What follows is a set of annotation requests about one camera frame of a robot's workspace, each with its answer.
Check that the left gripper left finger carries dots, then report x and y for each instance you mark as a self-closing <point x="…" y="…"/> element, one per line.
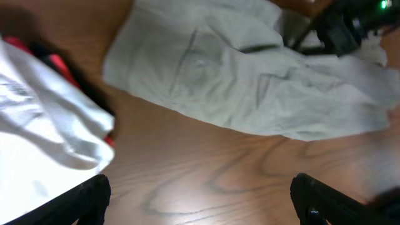
<point x="84" y="204"/>

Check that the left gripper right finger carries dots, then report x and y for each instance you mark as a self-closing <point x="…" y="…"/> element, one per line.
<point x="318" y="203"/>

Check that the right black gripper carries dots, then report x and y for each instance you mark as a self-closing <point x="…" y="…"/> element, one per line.
<point x="343" y="25"/>

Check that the grey-green shorts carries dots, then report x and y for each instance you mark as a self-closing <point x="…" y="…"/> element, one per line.
<point x="225" y="63"/>

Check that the white folded t-shirt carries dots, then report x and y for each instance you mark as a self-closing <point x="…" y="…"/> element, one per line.
<point x="53" y="137"/>

